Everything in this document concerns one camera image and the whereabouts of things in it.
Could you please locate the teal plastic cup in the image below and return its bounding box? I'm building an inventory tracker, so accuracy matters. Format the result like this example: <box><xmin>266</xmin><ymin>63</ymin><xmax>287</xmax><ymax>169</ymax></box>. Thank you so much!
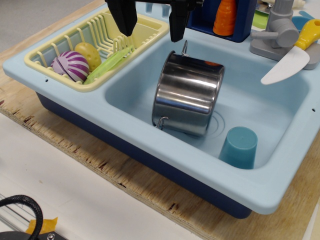
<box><xmin>218</xmin><ymin>126</ymin><xmax>258</xmax><ymax>170</ymax></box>

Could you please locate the stainless steel pot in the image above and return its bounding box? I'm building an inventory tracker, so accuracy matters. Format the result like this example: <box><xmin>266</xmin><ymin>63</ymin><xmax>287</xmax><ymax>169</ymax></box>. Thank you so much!
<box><xmin>151</xmin><ymin>42</ymin><xmax>225</xmax><ymax>136</ymax></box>

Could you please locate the wooden board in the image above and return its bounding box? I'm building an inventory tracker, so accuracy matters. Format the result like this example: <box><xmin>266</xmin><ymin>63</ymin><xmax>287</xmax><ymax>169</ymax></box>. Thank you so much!
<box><xmin>0</xmin><ymin>0</ymin><xmax>320</xmax><ymax>240</ymax></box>

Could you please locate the yellow tape piece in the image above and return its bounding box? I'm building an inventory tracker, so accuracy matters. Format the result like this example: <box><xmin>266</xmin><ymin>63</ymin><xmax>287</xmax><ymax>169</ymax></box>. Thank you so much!
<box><xmin>25</xmin><ymin>217</ymin><xmax>58</xmax><ymax>235</ymax></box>

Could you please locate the green toy plate background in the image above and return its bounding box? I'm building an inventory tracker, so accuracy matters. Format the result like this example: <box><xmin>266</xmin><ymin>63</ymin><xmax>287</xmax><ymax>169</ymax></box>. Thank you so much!
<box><xmin>252</xmin><ymin>10</ymin><xmax>269</xmax><ymax>29</ymax></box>

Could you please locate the light blue toy sink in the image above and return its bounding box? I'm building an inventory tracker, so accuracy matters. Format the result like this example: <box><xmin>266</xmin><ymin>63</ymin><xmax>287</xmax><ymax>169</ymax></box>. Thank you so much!
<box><xmin>2</xmin><ymin>30</ymin><xmax>320</xmax><ymax>219</ymax></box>

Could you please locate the yellow toy potato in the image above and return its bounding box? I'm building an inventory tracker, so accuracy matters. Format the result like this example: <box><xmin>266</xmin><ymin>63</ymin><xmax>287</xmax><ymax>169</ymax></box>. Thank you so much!
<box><xmin>74</xmin><ymin>42</ymin><xmax>102</xmax><ymax>72</ymax></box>

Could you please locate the green toy plate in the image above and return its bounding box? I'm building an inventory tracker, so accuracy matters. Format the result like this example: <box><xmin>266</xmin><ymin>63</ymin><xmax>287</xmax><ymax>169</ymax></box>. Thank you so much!
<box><xmin>83</xmin><ymin>45</ymin><xmax>133</xmax><ymax>85</ymax></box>

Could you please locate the dark blue utensil holder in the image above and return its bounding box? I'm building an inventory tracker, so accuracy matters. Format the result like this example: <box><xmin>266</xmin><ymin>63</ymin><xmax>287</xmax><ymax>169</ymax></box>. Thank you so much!
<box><xmin>187</xmin><ymin>0</ymin><xmax>257</xmax><ymax>43</ymax></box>

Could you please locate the yellow handled toy knife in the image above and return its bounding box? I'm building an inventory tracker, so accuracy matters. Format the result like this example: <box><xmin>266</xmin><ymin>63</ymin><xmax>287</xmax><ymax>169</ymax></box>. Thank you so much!
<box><xmin>260</xmin><ymin>19</ymin><xmax>320</xmax><ymax>85</ymax></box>

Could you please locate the grey toy faucet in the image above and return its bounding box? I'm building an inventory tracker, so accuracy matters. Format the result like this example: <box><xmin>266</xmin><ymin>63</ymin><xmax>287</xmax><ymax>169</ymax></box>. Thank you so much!
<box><xmin>250</xmin><ymin>0</ymin><xmax>320</xmax><ymax>70</ymax></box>

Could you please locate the orange toy carrot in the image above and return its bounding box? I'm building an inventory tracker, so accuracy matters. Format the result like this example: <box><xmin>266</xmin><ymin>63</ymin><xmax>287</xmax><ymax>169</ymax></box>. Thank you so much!
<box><xmin>212</xmin><ymin>0</ymin><xmax>237</xmax><ymax>36</ymax></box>

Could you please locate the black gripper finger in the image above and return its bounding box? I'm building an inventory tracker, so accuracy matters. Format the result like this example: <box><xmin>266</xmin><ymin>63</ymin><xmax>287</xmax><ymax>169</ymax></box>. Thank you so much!
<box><xmin>106</xmin><ymin>0</ymin><xmax>138</xmax><ymax>37</ymax></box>
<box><xmin>169</xmin><ymin>3</ymin><xmax>190</xmax><ymax>43</ymax></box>

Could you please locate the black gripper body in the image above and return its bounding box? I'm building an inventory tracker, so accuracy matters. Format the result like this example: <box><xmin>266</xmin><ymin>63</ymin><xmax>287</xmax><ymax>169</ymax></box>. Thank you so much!
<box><xmin>136</xmin><ymin>0</ymin><xmax>204</xmax><ymax>8</ymax></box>

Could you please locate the blue toy cup background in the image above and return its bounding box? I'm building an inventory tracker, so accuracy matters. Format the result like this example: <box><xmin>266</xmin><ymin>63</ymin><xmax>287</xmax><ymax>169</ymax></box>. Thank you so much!
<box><xmin>291</xmin><ymin>10</ymin><xmax>314</xmax><ymax>32</ymax></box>

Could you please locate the purple striped toy vegetable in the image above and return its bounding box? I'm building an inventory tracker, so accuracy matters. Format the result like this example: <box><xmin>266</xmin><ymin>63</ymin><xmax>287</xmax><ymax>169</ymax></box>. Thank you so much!
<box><xmin>50</xmin><ymin>51</ymin><xmax>89</xmax><ymax>83</ymax></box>

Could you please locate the black braided cable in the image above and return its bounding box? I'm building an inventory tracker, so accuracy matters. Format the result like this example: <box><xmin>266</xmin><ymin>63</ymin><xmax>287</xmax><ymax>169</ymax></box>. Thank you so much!
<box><xmin>0</xmin><ymin>195</ymin><xmax>44</xmax><ymax>240</ymax></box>

